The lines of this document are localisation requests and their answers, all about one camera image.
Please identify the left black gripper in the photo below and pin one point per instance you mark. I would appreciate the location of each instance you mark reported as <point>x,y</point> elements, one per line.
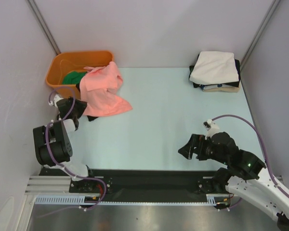
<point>81,106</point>

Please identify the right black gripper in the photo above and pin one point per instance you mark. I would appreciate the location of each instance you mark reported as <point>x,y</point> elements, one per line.
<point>195,146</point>

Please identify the pink t shirt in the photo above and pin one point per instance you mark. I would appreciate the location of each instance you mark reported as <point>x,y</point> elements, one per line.
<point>103,91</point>

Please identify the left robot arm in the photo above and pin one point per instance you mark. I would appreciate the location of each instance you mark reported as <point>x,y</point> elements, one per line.
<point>52,145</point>

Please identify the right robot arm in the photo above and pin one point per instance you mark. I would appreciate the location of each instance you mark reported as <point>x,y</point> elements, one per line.
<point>245,175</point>

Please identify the green t shirt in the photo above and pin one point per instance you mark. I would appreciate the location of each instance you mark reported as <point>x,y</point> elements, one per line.
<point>73,78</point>

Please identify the orange plastic bin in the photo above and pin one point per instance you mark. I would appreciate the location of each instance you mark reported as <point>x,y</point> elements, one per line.
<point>67,62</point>

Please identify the patterned folded t shirt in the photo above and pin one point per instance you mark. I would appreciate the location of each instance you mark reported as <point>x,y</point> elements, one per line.
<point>214,86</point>

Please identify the beige folded t shirt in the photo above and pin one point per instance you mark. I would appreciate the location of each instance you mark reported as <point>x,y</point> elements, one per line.
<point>230,89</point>

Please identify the white folded t shirt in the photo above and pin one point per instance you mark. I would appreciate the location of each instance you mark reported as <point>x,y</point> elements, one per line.
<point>214,67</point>

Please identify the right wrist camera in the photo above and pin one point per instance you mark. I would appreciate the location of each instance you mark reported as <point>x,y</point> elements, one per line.
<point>211,127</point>

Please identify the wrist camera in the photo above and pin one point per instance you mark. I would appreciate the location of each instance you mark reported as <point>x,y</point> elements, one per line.
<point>55,100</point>
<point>211,127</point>

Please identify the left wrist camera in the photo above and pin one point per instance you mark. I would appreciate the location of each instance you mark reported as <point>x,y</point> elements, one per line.
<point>55,100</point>

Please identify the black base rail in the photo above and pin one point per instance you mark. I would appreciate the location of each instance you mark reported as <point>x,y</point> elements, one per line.
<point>144,186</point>

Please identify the white slotted cable duct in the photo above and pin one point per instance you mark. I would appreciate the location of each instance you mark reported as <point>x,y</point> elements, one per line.
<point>210,200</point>

